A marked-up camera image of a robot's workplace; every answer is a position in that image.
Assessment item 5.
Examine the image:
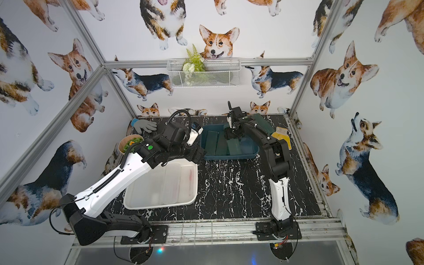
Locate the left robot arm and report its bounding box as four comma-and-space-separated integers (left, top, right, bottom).
60, 122, 205, 246

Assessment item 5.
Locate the teal plastic storage box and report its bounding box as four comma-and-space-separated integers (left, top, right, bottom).
201, 124, 259, 160

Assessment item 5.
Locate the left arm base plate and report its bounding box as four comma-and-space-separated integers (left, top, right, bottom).
120, 225, 169, 245

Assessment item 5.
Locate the dark green pencil case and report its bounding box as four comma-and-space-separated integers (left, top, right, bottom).
215, 132, 228, 156

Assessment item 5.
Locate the beige pot with green plant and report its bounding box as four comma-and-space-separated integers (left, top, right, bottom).
118, 134, 144, 153

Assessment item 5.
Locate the artificial fern plant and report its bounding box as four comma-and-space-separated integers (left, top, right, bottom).
182, 45, 206, 86

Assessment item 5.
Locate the grey work glove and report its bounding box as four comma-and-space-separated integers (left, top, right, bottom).
130, 118, 157, 134

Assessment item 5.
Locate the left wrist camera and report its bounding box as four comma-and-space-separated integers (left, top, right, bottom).
187, 122, 203, 146

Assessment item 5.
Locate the clear case pink pen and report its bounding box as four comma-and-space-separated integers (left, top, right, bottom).
180, 165, 198, 201

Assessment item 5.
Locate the yellow work glove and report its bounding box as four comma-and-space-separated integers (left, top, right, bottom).
271, 127, 292, 150

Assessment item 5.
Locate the white wire wall basket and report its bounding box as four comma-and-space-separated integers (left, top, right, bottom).
167, 59, 242, 88

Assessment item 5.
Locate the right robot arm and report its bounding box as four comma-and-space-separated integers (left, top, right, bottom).
225, 103, 293, 237

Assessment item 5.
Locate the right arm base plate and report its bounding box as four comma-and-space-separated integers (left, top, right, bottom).
252, 220, 302, 241

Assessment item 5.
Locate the white plastic storage box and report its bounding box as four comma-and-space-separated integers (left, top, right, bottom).
123, 159, 198, 210

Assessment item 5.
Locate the black corrugated left cable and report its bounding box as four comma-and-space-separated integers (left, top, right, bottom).
165, 109, 193, 133

